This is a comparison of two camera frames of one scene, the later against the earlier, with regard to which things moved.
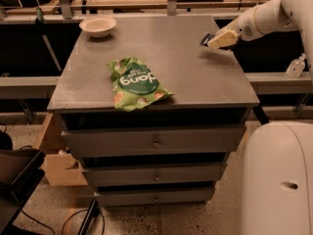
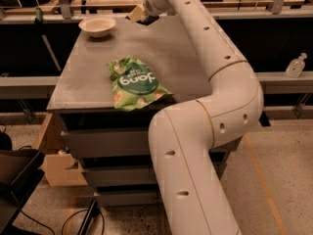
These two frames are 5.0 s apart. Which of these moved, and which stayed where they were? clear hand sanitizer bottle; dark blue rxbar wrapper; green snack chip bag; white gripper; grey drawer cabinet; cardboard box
Moved: dark blue rxbar wrapper; white gripper
Stayed: cardboard box; clear hand sanitizer bottle; green snack chip bag; grey drawer cabinet
